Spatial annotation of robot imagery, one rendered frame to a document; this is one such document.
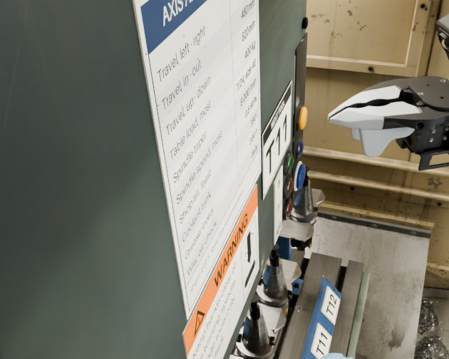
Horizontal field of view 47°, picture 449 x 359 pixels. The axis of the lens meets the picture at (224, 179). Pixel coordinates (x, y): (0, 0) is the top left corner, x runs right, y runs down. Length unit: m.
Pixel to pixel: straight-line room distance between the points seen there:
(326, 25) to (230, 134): 0.96
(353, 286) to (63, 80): 1.23
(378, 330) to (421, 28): 0.79
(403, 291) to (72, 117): 1.41
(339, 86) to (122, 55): 1.16
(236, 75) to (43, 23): 0.19
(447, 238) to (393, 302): 0.25
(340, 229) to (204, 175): 1.30
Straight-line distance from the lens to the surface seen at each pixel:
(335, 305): 1.28
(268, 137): 0.44
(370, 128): 0.57
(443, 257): 1.67
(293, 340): 1.25
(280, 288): 0.90
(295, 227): 1.04
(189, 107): 0.27
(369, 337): 1.50
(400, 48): 1.28
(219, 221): 0.35
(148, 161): 0.24
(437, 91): 0.62
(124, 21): 0.21
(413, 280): 1.55
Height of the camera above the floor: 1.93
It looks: 38 degrees down
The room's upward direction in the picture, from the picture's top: 4 degrees counter-clockwise
